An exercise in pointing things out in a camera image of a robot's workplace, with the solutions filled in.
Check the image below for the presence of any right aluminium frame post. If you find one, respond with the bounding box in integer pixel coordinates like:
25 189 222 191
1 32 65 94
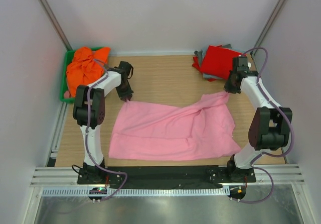
250 0 299 59

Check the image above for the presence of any orange t shirt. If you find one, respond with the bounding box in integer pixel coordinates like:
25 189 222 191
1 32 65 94
66 47 110 97

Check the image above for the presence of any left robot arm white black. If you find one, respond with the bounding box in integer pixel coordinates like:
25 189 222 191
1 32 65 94
73 61 133 184

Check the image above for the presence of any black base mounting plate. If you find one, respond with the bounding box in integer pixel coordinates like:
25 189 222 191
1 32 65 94
77 165 256 190

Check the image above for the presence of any green plastic bin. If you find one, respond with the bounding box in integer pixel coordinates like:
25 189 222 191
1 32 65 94
60 47 103 103

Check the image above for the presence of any folded red t shirt bottom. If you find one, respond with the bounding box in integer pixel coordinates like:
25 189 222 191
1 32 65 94
192 47 222 82

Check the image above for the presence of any left aluminium frame post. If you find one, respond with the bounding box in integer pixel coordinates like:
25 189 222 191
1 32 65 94
38 0 73 51

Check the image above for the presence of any aluminium frame post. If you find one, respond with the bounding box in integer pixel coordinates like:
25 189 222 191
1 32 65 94
38 0 73 51
250 0 299 59

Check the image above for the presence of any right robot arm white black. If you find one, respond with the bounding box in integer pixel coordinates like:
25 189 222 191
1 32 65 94
224 56 293 182

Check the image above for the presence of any folded red t shirt top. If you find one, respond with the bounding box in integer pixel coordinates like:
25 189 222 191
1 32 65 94
199 45 247 80

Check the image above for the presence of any pink t shirt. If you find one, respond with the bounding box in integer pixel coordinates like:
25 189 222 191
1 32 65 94
108 91 241 161

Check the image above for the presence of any white slotted cable duct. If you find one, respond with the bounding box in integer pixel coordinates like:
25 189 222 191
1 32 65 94
42 186 230 197

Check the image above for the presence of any folded red t shirt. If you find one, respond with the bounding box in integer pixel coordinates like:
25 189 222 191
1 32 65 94
199 45 247 80
192 47 222 82

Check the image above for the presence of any folded grey t shirt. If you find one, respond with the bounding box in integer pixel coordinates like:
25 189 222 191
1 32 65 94
194 44 249 82

